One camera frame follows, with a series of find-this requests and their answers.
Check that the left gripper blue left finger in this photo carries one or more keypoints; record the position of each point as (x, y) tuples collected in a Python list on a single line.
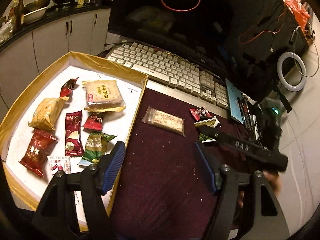
[(108, 168)]

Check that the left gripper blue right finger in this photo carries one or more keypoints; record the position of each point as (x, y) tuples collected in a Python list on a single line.
[(210, 167)]

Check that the green gold garlic snack bag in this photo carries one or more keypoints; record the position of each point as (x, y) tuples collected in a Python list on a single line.
[(205, 139)]

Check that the salted egg yolk biscuit pack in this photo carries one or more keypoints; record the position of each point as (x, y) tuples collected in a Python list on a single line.
[(103, 96)]

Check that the red black candy bar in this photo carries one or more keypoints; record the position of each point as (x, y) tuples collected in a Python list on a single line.
[(68, 87)]

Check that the tall red snack packet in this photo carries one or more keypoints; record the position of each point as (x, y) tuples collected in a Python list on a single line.
[(73, 145)]

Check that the small red folded packet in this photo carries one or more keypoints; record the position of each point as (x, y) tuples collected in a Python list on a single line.
[(94, 122)]

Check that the dark red table cloth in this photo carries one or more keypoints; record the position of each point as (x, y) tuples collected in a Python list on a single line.
[(163, 190)]

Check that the white red small sachet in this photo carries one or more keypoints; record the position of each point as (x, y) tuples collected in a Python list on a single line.
[(59, 164)]

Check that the white silver snack packet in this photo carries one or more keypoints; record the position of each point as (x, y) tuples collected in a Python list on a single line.
[(212, 122)]

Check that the black marker pen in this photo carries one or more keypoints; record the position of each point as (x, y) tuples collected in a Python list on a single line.
[(246, 117)]

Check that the clear wrapped biscuit bar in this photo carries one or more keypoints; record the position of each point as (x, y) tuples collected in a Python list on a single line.
[(164, 120)]

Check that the gold cardboard box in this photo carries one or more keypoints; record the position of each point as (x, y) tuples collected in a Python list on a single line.
[(63, 143)]

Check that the small red candy wrapper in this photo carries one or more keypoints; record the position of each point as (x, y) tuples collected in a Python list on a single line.
[(200, 114)]

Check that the blue notebook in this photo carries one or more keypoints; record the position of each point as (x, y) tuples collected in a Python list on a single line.
[(233, 95)]

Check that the dark red snack bag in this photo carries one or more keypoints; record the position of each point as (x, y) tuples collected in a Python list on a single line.
[(40, 146)]

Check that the yellow snack bag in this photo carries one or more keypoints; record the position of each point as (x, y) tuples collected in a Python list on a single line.
[(47, 113)]

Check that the beige mechanical keyboard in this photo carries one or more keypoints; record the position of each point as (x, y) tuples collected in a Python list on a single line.
[(170, 70)]

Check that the black computer monitor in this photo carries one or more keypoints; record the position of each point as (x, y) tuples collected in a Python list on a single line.
[(238, 40)]

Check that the orange plastic bag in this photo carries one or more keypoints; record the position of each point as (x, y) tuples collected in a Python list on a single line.
[(300, 13)]

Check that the dark glass bottle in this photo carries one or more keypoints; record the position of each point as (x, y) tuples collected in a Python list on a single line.
[(19, 15)]

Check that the white ring light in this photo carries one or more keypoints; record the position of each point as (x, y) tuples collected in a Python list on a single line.
[(299, 67)]

